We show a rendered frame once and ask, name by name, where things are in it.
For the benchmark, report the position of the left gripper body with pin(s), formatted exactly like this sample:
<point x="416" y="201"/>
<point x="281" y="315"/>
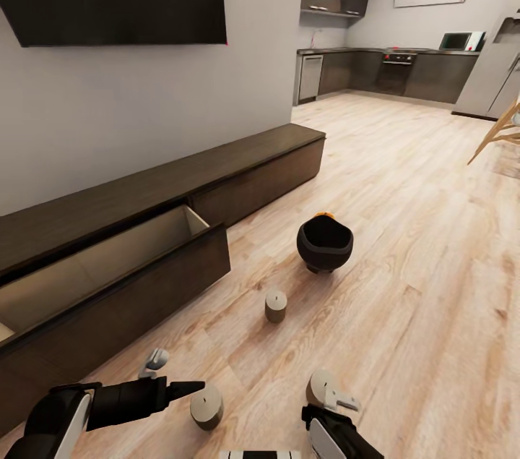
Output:
<point x="140" y="398"/>

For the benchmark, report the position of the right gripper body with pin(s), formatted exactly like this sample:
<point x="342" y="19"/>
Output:
<point x="313" y="410"/>

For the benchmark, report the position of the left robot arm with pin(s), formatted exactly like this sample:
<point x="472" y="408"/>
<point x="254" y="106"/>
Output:
<point x="56" y="422"/>

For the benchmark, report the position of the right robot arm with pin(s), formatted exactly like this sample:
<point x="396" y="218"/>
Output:
<point x="332" y="435"/>

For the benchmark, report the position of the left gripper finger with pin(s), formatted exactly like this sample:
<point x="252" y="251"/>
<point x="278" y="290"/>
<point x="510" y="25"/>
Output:
<point x="179" y="389"/>

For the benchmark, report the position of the pillar candle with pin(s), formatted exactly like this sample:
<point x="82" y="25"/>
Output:
<point x="317" y="385"/>
<point x="207" y="407"/>
<point x="275" y="306"/>

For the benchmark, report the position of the cauldron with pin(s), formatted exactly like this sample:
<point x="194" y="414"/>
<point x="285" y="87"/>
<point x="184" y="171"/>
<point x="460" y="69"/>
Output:
<point x="324" y="243"/>

